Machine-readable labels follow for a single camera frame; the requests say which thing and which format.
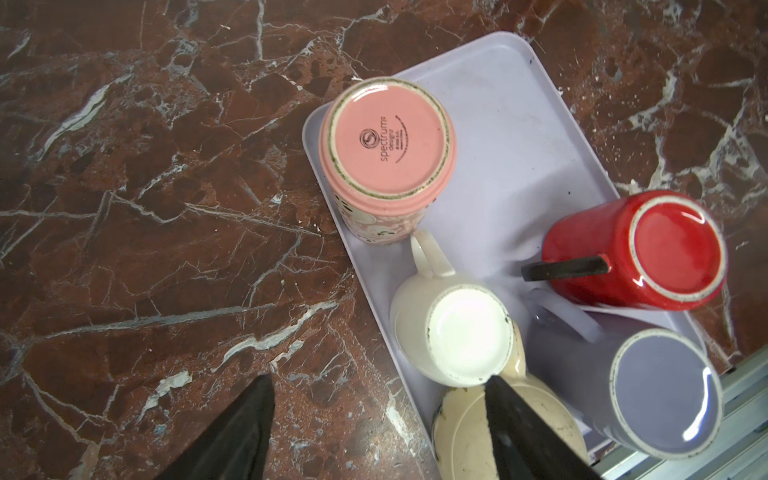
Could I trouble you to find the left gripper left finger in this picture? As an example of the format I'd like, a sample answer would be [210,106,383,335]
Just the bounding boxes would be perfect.
[158,374,275,479]

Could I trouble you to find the white mug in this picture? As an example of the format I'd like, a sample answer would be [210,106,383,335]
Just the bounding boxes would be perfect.
[390,230,516,388]

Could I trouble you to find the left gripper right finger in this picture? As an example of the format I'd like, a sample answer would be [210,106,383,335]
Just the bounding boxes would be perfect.
[484,376,600,480]

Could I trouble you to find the red mug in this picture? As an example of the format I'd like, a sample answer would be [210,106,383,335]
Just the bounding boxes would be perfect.
[521,190,728,311]

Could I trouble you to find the lavender mug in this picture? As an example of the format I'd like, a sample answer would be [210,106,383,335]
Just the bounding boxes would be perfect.
[525,289,724,460]

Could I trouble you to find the pink patterned mug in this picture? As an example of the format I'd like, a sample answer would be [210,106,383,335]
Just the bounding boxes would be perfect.
[318,77,457,245]

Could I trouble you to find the beige stoneware mug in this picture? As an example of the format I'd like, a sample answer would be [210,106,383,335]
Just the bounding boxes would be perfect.
[432,327,590,479]

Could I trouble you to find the lavender plastic tray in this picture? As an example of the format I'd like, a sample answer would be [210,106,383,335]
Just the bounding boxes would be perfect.
[302,32,620,458]

